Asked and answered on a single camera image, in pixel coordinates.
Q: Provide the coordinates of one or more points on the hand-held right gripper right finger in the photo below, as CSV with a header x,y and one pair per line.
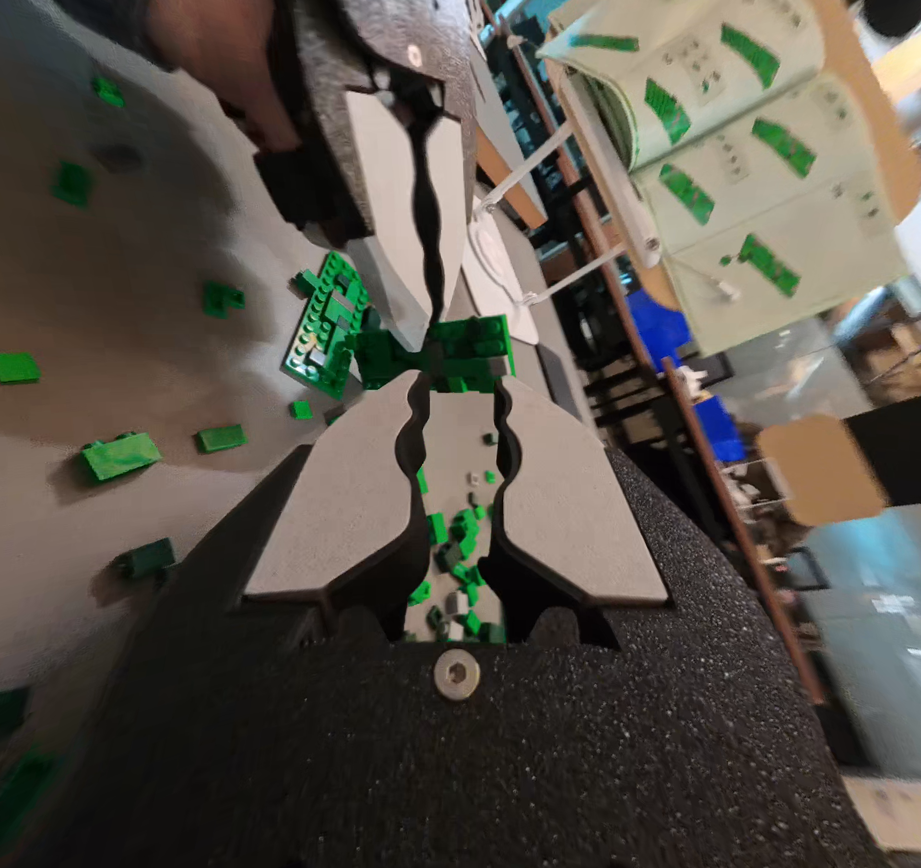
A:
x,y
575,515

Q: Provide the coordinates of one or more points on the green toy brick assembly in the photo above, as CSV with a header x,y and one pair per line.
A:
x,y
468,346

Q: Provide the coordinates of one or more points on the black desk mat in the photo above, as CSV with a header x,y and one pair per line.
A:
x,y
558,378

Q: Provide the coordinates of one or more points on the grey desk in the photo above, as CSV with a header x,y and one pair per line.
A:
x,y
144,234

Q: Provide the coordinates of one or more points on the building instruction booklet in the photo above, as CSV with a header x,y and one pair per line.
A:
x,y
755,184

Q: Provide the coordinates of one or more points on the person's left hand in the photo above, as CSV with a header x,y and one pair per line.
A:
x,y
223,33

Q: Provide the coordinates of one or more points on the tan rounded board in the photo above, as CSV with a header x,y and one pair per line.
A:
x,y
813,472

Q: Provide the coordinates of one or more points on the black panel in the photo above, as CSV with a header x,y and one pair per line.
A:
x,y
899,450

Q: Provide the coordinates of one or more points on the blue storage bin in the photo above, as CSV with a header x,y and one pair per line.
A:
x,y
719,429
655,328

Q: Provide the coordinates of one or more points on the green studded base plate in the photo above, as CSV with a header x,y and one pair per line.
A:
x,y
316,350

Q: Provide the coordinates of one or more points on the scattered loose toy bricks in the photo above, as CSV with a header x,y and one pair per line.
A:
x,y
119,458

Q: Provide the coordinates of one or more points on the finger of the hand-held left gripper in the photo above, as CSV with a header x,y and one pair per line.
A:
x,y
457,184
381,184

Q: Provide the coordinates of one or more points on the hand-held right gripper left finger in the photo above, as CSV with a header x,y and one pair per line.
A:
x,y
338,508

